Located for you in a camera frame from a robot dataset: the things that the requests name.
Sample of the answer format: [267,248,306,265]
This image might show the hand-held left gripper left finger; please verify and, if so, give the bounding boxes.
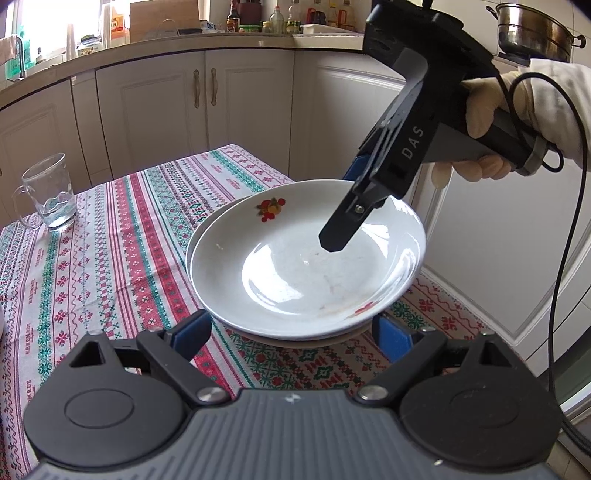
[68,308,230,407]

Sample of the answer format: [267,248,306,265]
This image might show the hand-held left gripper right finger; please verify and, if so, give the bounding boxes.
[358,311,525,407]

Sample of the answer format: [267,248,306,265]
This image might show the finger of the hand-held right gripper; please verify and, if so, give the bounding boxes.
[342,154,370,183]
[318,180,393,254]

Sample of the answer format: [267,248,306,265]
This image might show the white plate fruit print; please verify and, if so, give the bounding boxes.
[185,196,423,350]
[189,179,426,340]

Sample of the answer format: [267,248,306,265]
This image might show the person's right forearm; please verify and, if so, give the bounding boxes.
[531,58,591,171]

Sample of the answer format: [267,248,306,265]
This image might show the person's right hand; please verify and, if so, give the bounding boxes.
[431,69,560,184]

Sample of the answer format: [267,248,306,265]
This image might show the white cabinet door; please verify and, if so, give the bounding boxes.
[0,76,77,222]
[204,48,296,178]
[293,51,419,208]
[96,53,206,178]
[411,152,561,370]

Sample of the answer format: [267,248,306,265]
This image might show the striped patterned tablecloth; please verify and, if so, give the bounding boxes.
[0,144,497,480]

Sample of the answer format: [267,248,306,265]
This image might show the stainless steel pot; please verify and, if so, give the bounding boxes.
[485,2,586,63]

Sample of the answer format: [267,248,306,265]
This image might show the clear bottle green label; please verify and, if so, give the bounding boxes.
[286,0,303,34]

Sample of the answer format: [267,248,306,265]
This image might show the dark knife block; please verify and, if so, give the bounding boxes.
[239,0,262,26]

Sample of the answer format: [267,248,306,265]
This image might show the clear glass mug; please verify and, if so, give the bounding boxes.
[11,154,78,232]

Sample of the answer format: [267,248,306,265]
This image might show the wooden cutting board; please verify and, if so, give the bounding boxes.
[129,0,201,43]

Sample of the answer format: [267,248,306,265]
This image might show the orange label plastic jug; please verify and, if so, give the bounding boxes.
[108,2,129,47]

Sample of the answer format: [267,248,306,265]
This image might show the glass storage jar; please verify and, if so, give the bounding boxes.
[76,34,103,57]

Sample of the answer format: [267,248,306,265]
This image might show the metal kitchen faucet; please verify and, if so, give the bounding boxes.
[0,34,26,80]

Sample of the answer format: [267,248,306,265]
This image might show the kitchen window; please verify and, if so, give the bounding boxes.
[18,0,134,56]

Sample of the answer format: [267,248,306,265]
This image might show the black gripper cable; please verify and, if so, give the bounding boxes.
[501,71,591,462]

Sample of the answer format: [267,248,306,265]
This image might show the wire dish rack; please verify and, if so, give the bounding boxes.
[159,17,206,38]

